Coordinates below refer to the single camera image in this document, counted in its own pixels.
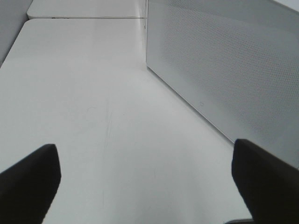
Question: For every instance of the white microwave door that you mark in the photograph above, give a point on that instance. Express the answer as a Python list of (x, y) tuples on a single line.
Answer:
[(236, 62)]

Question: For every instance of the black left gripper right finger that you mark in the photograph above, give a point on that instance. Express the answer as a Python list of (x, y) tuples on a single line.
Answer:
[(268, 185)]

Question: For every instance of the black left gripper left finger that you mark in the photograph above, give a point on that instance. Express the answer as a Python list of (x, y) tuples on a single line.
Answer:
[(28, 187)]

